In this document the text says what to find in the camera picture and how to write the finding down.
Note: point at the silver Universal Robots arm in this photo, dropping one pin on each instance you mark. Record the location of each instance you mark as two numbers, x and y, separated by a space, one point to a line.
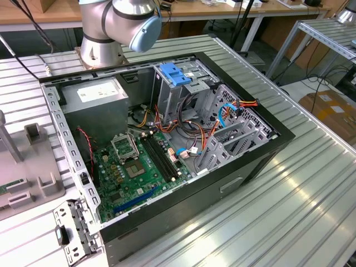
97 16

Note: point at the metal disk bay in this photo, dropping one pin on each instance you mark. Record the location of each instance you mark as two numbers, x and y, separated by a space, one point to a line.
221 158

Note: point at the blue SATA plug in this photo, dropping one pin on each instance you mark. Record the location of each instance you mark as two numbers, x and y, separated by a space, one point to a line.
182 154

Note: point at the white board connector block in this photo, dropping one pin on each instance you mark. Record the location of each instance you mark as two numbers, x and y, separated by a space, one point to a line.
172 155

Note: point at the black RAM slot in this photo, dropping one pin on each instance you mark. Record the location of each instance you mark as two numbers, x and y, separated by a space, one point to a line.
162 157
154 157
165 157
158 157

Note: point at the metal optical drive cage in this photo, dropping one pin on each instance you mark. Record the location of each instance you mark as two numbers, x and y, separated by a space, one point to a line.
169 97

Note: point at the green motherboard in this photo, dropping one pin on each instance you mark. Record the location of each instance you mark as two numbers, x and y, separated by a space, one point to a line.
147 178

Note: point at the CPU socket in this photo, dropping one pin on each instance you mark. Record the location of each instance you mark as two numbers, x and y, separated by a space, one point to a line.
135 169

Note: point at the blue plastic drive latch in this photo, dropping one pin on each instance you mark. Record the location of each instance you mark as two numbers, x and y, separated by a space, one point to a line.
172 73

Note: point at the white four pin connector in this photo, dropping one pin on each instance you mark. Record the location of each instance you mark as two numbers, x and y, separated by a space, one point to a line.
105 158

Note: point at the black open PC case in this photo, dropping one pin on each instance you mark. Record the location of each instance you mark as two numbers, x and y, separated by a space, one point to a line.
180 211

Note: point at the blue expansion slot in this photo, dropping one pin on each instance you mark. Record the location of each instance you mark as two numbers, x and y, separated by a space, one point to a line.
136 200

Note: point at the grey power supply unit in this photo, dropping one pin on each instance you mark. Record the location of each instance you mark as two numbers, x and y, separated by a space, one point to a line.
94 116

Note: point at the black square chip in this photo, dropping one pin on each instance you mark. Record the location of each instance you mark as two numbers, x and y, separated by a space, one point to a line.
116 197

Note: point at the black tripod stand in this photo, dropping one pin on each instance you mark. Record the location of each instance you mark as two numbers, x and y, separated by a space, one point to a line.
239 29

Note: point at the brown cardboard sheet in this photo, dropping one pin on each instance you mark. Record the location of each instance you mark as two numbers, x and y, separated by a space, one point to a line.
278 33

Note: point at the white box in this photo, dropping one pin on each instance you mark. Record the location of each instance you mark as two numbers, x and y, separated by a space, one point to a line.
233 2
257 3

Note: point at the grey parts rack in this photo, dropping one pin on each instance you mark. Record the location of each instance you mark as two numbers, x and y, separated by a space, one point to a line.
30 164

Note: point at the cardboard box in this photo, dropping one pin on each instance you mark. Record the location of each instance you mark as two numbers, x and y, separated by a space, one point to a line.
331 116

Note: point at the metal slat shelf table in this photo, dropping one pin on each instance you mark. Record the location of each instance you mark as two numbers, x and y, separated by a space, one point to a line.
320 30

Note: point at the green RAM stick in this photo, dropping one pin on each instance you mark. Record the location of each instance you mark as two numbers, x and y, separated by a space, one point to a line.
7 188

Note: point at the brown box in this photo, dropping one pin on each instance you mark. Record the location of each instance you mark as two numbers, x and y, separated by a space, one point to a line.
47 5

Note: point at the black desk device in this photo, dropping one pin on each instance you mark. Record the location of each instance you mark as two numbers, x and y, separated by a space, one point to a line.
311 2

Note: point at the wooden desk white frame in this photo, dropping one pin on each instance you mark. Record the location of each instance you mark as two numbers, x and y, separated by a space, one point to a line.
194 11

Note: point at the metal card retention bracket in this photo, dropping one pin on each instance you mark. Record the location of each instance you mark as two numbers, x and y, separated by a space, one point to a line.
61 214

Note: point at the black blue bracket latch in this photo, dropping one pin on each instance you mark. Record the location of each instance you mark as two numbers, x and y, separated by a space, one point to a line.
63 237

